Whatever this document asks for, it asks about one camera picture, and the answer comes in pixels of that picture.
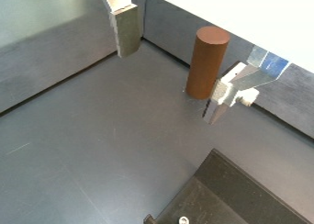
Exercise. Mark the black curved holder stand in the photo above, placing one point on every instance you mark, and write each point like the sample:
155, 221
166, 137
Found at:
222, 195

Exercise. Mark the brown round cylinder peg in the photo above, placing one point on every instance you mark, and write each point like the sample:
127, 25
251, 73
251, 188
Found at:
211, 42

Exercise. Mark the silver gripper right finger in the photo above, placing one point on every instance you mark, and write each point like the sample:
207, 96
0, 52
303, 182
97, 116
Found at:
235, 87

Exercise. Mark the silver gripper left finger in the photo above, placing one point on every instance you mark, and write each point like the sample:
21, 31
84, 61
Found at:
123, 13

